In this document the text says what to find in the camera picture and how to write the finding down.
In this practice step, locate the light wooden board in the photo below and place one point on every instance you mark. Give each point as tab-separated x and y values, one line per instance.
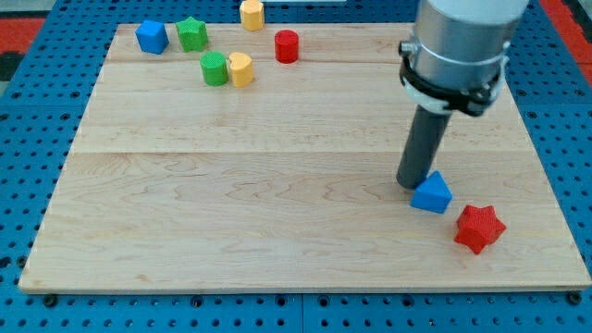
287	185

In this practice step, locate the blue cube block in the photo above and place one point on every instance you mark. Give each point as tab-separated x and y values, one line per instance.
152	37

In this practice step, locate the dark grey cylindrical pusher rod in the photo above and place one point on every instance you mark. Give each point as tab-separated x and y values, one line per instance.
420	149

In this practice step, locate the red cylinder block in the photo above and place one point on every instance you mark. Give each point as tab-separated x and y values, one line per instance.
286	46

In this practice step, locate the green star block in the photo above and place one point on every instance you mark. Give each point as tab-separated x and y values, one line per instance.
192	34

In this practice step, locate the yellow hexagon block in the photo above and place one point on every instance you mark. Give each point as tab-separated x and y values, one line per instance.
252	15

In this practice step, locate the red star block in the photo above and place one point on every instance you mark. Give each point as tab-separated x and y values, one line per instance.
478	227

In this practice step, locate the blue triangle block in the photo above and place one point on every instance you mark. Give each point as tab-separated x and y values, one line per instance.
432	195

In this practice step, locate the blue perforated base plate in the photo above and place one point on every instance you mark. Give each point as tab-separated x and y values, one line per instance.
55	53

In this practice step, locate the green cylinder block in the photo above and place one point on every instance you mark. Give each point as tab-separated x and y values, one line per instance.
214	68

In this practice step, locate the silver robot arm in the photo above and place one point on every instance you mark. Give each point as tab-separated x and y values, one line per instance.
453	61

